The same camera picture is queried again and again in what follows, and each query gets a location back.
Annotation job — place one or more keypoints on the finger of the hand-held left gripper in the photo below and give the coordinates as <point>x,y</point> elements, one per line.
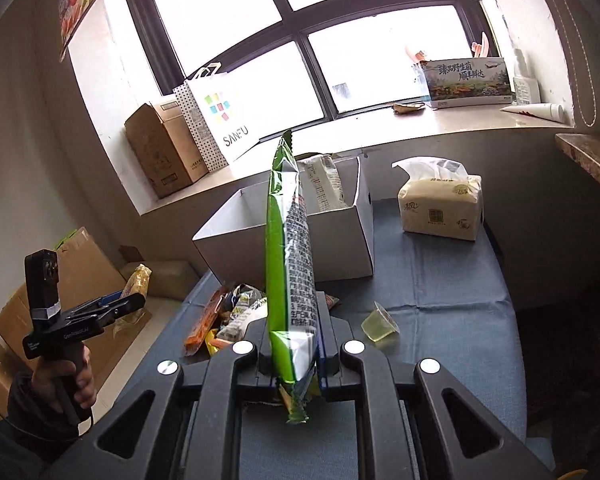
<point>127,305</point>
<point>97,305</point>

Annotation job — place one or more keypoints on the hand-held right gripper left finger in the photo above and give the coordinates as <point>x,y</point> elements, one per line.
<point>260,355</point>

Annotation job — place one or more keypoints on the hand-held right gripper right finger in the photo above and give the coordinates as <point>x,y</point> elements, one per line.
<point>330,355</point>

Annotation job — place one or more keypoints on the yellow snack bag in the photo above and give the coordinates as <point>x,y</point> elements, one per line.
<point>137,280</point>

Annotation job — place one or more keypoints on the brown snack packet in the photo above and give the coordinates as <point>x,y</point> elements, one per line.
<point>330,301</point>

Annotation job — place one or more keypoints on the white cardboard box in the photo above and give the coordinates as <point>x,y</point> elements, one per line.
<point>340,250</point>

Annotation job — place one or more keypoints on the person's left forearm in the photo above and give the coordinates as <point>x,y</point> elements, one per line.
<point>25,425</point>

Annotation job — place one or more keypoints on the person's left hand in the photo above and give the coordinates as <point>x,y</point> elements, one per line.
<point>45,377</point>

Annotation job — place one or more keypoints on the large brown cardboard box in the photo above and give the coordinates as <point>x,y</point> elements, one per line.
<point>80,270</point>

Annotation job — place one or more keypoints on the small yellow snack packet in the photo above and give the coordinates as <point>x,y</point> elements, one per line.
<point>214,341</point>

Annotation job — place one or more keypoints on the white green snack packet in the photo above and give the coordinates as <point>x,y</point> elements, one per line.
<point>242,310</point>

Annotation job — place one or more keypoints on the clear jelly cup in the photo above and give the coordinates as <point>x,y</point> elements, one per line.
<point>380,327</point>

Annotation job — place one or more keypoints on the orange snack packet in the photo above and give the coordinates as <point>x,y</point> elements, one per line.
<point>205,320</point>

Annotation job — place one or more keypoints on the blue tablecloth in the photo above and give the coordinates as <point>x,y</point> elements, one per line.
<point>430,285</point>

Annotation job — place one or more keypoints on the white snack bag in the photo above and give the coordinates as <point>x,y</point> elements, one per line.
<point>325,185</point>

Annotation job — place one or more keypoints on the beige tissue pack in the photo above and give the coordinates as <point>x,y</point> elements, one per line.
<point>440,210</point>

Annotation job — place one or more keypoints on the polka dot paper bag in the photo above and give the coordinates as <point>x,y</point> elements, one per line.
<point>200,135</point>

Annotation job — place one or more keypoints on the white shopping bag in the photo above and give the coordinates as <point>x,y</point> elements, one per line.
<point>230,125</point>

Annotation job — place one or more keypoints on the crumpled wrapper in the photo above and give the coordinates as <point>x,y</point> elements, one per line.
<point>409,108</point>

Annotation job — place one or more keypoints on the blue white carton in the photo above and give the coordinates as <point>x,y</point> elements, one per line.
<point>420,85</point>

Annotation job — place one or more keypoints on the flower print poster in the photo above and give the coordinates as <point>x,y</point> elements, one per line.
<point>80,0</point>

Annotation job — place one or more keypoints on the landscape print box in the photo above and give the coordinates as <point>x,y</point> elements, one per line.
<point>465,82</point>

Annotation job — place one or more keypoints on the pink plastic clip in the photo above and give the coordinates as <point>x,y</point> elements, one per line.
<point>481,45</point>
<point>416,55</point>

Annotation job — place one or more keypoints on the white tube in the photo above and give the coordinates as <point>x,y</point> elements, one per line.
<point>535,110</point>

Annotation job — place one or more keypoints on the stone counter shelf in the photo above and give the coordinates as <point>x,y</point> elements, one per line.
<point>590,157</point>

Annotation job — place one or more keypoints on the white bottle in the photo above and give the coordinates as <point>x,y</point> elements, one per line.
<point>525,87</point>

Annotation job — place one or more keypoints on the dark window frame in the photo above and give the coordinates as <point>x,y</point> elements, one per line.
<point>300,35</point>

